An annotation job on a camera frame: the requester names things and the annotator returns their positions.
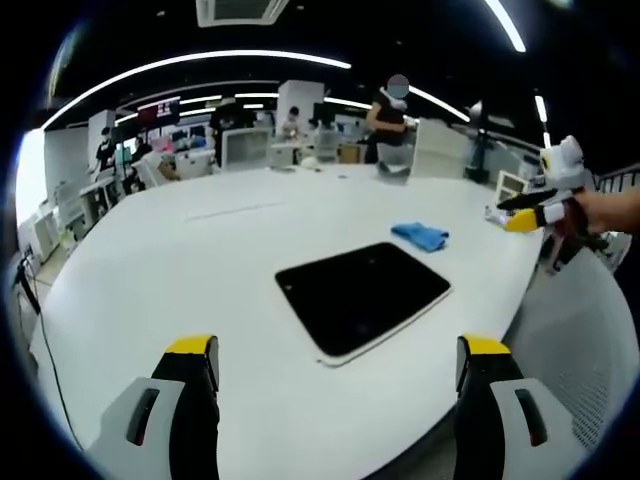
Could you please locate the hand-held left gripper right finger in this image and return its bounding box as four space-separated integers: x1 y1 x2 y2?
452 333 592 480

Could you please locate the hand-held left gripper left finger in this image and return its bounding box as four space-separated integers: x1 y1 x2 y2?
84 334 222 480

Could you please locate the blue cleaning cloth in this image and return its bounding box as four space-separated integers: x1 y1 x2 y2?
389 221 451 255

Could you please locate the person's right hand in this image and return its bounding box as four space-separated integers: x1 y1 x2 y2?
571 191 616 236

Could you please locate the small white shelf unit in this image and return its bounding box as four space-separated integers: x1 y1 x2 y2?
495 169 530 207

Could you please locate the small white object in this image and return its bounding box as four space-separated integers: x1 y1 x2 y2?
482 203 509 226

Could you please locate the dark stair railing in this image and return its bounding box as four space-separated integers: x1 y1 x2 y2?
594 168 640 196

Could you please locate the white mesh office chair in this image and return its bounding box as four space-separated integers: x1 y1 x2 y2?
503 243 634 454

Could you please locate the clear plastic container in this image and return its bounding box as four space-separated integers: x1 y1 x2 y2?
376 143 415 182

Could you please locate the short ceiling light strip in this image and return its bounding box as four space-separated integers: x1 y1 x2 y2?
483 0 528 54

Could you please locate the black tripod stand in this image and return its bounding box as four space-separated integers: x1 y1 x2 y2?
13 253 43 317

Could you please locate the white box with window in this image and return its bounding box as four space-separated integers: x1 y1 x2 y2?
220 126 275 170

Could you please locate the ceiling air conditioner vent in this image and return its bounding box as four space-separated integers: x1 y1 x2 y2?
195 0 292 28

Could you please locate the long curved ceiling light strip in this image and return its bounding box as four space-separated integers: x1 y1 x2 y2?
41 49 353 132

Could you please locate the black cable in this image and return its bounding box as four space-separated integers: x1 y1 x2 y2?
18 259 87 452

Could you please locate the red wall screen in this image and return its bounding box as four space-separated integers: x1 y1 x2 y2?
136 96 182 127

